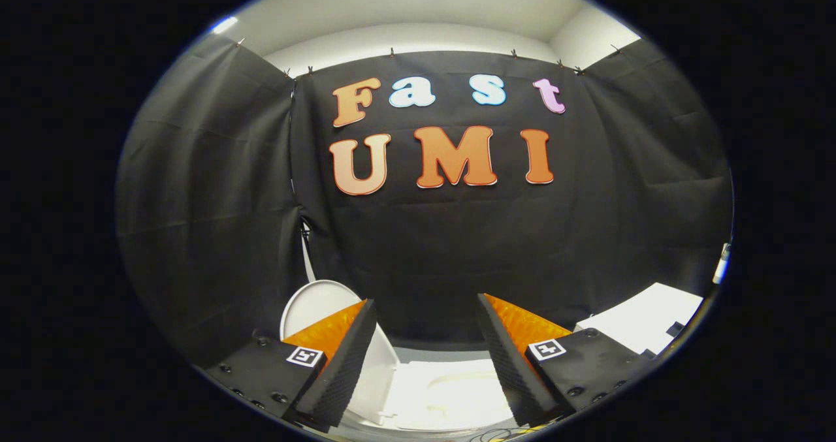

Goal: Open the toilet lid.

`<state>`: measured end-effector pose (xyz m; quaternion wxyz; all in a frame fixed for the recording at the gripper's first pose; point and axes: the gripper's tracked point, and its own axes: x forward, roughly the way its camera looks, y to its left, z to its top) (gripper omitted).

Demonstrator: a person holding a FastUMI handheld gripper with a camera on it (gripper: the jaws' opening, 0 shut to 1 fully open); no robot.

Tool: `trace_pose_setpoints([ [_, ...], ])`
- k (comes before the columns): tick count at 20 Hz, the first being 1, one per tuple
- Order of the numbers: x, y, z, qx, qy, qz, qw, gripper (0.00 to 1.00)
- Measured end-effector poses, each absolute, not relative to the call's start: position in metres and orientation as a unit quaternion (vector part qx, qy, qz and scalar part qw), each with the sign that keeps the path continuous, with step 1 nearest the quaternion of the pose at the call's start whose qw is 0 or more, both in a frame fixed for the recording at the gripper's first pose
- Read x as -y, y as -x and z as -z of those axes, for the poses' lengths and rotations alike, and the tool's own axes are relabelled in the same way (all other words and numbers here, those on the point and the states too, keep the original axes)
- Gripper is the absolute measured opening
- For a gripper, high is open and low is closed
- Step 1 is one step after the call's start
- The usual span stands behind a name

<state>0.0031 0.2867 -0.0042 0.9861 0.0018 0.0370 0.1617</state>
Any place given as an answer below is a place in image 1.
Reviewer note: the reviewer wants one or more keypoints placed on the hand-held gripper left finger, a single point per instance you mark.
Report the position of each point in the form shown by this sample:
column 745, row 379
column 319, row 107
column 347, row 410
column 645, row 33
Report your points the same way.
column 353, row 357

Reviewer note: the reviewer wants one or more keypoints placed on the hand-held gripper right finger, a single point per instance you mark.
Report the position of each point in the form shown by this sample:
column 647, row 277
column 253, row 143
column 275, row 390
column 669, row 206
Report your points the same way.
column 503, row 357

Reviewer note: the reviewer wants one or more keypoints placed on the white pipe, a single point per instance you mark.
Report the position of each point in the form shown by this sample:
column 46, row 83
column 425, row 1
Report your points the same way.
column 305, row 252

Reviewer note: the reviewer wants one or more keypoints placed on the black backdrop cloth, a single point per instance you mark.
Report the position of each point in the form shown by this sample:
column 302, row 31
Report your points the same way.
column 424, row 246

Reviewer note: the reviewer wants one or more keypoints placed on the white drawer cabinet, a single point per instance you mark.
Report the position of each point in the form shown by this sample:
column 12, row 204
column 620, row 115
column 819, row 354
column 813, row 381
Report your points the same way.
column 646, row 311

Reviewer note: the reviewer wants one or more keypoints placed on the small white table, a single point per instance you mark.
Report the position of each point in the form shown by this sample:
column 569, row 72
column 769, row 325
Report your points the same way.
column 720, row 266

